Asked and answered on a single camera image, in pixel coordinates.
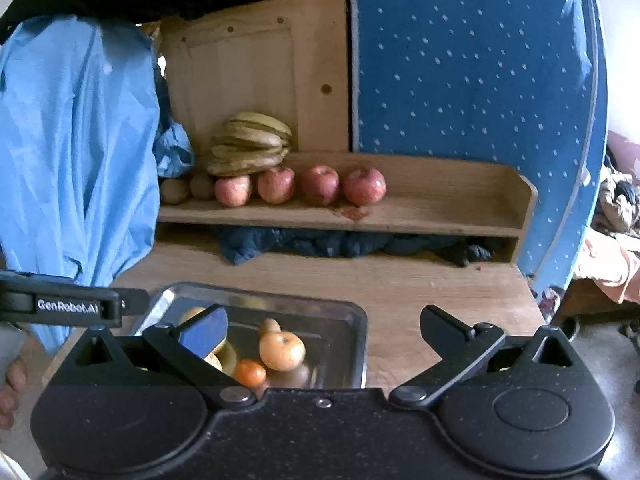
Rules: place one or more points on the pile of clothes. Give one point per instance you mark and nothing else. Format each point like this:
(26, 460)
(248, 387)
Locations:
(620, 200)

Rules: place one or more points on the wooden desk shelf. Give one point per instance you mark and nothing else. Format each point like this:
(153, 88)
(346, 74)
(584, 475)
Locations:
(440, 200)

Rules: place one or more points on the pale striped apple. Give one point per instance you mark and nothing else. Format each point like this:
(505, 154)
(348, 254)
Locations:
(214, 363)

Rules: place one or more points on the metal baking tray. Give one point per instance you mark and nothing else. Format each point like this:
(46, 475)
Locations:
(330, 325)

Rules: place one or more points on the small beige longan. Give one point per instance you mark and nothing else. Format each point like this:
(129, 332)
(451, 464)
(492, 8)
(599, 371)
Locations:
(270, 326)

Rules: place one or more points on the banana bunch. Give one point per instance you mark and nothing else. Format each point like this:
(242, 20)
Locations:
(250, 142)

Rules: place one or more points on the blue dotted fabric wardrobe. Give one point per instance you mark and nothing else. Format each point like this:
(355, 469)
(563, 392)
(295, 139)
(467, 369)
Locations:
(475, 60)

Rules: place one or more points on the wooden cabinet panel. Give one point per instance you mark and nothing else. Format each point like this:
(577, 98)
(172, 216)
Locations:
(250, 70)

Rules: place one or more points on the light blue garment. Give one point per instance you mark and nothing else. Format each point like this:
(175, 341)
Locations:
(75, 160)

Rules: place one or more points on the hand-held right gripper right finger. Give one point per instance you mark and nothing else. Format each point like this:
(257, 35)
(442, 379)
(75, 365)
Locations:
(445, 327)

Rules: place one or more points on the red apple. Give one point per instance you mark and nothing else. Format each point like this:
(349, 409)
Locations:
(364, 187)
(233, 191)
(276, 185)
(320, 185)

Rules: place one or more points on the blue plastic bag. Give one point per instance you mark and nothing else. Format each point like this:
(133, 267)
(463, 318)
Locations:
(175, 152)

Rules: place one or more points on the pink blanket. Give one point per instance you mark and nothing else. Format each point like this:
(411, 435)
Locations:
(610, 265)

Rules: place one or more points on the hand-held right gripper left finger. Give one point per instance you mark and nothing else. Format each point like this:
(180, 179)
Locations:
(205, 335)

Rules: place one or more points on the dark blue cloth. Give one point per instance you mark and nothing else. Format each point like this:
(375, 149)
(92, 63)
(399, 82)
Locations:
(260, 247)

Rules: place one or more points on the orange speckled apple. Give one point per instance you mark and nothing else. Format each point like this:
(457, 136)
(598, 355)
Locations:
(282, 351)

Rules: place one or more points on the small orange-red tomato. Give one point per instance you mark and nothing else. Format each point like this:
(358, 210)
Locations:
(250, 373)

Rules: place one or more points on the brown kiwi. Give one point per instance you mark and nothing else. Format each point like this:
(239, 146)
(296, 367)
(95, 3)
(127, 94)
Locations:
(174, 191)
(202, 187)

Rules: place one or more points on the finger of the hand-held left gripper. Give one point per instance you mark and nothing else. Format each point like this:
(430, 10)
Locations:
(135, 300)
(60, 281)

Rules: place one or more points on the person's left hand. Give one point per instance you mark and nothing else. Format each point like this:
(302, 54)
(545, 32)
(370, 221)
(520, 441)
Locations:
(12, 390)

